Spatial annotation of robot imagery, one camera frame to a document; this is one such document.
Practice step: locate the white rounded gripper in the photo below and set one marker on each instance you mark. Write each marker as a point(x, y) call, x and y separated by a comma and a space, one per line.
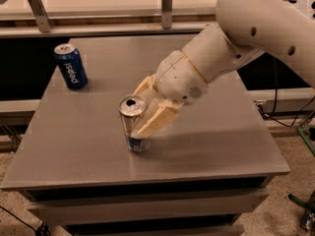
point(179, 78)

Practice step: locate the silver blue redbull can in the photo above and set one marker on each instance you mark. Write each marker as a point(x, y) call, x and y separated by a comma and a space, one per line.
point(131, 107)

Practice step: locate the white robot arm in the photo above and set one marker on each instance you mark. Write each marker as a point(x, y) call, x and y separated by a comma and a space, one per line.
point(245, 29)

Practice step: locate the blue pepsi can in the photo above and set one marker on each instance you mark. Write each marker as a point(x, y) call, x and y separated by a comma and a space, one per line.
point(70, 64)

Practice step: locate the grey table drawer cabinet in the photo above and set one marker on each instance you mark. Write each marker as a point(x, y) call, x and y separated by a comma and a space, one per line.
point(212, 164)

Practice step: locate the green metal leg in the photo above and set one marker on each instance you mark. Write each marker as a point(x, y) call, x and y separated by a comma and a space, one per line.
point(305, 139)

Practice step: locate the dark object bottom right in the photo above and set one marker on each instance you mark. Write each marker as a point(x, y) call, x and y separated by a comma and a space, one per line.
point(308, 218)

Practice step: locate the middle metal bracket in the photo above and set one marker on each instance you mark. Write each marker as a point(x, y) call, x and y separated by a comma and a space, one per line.
point(166, 14)

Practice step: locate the metal bracket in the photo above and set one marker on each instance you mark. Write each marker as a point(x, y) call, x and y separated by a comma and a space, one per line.
point(40, 16)
point(166, 14)

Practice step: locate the left metal bracket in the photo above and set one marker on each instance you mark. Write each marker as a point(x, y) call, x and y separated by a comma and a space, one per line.
point(40, 16)

